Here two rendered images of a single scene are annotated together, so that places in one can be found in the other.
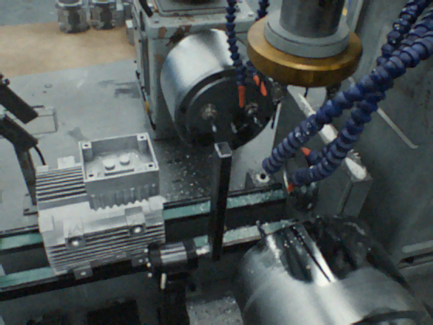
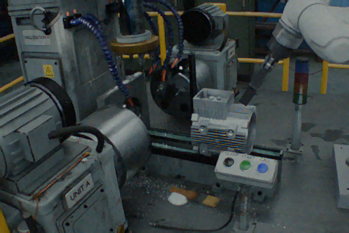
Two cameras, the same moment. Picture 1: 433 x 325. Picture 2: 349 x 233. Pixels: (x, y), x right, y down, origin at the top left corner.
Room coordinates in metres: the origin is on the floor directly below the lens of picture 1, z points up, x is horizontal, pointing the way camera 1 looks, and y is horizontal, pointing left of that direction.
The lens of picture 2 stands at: (1.43, 0.92, 1.63)
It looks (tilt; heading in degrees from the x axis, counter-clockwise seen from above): 26 degrees down; 228
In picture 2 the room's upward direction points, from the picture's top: 4 degrees counter-clockwise
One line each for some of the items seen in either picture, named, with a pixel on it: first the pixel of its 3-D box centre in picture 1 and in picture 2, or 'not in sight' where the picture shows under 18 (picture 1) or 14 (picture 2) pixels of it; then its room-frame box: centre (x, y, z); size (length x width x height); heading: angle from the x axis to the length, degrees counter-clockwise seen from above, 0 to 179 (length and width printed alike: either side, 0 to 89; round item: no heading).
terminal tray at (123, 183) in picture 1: (120, 170); (214, 103); (0.55, 0.17, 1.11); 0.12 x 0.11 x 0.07; 111
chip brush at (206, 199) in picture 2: not in sight; (193, 195); (0.70, 0.20, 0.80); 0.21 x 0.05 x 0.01; 103
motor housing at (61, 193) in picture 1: (102, 210); (225, 129); (0.53, 0.21, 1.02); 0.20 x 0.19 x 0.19; 111
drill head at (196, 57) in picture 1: (210, 80); (97, 157); (0.97, 0.04, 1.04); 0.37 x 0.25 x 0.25; 20
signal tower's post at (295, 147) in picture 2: not in sight; (299, 105); (0.17, 0.33, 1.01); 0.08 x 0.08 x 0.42; 20
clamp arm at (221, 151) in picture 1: (216, 209); (193, 83); (0.47, 0.00, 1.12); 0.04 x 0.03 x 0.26; 110
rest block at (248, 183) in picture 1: (260, 192); not in sight; (0.76, -0.11, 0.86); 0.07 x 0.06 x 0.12; 20
